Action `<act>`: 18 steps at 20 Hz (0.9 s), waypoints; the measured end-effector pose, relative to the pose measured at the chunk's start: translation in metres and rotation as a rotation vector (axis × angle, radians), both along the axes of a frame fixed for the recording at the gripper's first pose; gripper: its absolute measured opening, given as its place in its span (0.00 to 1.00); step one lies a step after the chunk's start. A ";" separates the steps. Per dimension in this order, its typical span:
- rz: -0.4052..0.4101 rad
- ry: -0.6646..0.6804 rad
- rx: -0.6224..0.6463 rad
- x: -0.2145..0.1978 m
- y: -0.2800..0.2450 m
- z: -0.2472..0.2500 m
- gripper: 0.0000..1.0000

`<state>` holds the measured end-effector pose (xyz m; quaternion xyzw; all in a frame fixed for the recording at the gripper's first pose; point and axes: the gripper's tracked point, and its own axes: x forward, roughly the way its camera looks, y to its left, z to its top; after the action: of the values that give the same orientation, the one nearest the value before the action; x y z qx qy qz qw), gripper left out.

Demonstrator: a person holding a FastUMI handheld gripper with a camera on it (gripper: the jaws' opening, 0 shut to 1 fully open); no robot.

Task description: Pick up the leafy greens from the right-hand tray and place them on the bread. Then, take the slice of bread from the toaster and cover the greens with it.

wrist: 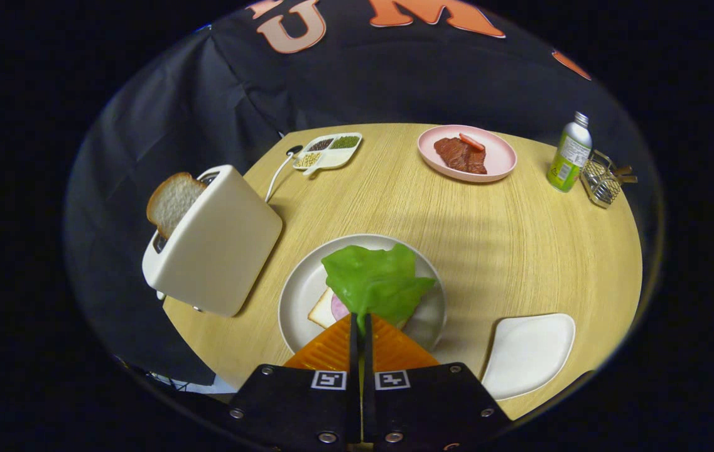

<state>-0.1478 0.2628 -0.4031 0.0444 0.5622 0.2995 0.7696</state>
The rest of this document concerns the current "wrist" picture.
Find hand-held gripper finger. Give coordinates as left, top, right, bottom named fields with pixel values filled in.
left=363, top=313, right=514, bottom=452
left=225, top=313, right=360, bottom=452

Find green lettuce leaf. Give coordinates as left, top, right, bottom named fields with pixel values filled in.
left=321, top=243, right=438, bottom=336

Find toasted bread slice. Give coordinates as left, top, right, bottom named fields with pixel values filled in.
left=146, top=172, right=208, bottom=239

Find white bread slice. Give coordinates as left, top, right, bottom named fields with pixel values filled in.
left=308, top=288, right=351, bottom=329

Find grey round plate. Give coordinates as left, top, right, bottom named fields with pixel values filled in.
left=278, top=234, right=448, bottom=355

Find white squarish dish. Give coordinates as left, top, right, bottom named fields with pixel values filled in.
left=481, top=313, right=577, bottom=401

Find cream white toaster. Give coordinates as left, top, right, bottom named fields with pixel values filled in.
left=142, top=164, right=284, bottom=318

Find white divided bean tray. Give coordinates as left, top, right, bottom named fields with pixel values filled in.
left=293, top=132, right=364, bottom=176

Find brown meat slices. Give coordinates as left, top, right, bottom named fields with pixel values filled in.
left=433, top=137, right=488, bottom=175

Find pink plate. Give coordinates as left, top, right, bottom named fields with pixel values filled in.
left=417, top=124, right=518, bottom=183

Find silver and green bottle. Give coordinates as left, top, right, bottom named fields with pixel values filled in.
left=546, top=111, right=593, bottom=193

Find white toaster cable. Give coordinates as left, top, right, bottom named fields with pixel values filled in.
left=264, top=151, right=298, bottom=203

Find small wire basket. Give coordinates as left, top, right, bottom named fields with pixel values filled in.
left=580, top=149, right=639, bottom=208

